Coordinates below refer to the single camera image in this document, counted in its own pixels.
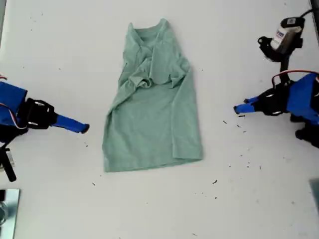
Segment green t shirt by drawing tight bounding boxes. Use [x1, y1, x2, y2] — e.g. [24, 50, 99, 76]
[101, 17, 204, 173]

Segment black white camera box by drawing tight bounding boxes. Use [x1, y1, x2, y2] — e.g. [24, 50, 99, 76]
[258, 17, 305, 63]

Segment red white servo wire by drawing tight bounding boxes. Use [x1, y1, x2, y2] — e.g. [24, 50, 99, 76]
[271, 69, 319, 88]
[0, 103, 25, 130]

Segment black camera cable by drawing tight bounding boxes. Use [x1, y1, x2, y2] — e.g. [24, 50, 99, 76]
[298, 8, 315, 19]

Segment black camera stalk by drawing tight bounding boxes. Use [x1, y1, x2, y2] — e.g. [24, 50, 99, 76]
[280, 56, 292, 85]
[0, 146, 17, 182]

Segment steel post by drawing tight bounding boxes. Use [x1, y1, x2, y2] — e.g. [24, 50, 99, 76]
[0, 188, 20, 239]

